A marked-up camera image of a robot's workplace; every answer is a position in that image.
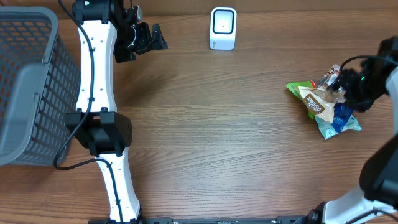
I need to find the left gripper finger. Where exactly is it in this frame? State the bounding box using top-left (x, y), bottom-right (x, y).
top-left (152, 34), bottom-right (168, 50)
top-left (152, 24), bottom-right (162, 37)

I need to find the white barcode scanner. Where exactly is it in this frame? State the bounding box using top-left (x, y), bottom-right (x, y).
top-left (209, 7), bottom-right (237, 50)

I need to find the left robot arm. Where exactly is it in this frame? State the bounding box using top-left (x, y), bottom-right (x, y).
top-left (65, 0), bottom-right (168, 223)

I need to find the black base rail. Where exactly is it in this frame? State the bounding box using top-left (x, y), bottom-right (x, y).
top-left (88, 215), bottom-right (365, 224)

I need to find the beige brown snack pouch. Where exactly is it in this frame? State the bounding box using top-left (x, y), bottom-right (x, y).
top-left (309, 65), bottom-right (346, 124)

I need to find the blue cookie packet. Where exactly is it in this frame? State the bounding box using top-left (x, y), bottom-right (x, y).
top-left (331, 103), bottom-right (356, 133)

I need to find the mint green snack packet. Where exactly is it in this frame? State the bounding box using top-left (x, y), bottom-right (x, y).
top-left (315, 115), bottom-right (362, 140)

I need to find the grey plastic mesh basket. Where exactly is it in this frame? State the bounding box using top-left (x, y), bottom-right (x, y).
top-left (1, 7), bottom-right (80, 166)

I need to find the green candy bag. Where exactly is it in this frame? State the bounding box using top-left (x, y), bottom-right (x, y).
top-left (285, 80), bottom-right (321, 119)

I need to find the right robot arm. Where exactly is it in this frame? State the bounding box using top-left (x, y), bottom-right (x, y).
top-left (297, 36), bottom-right (397, 224)

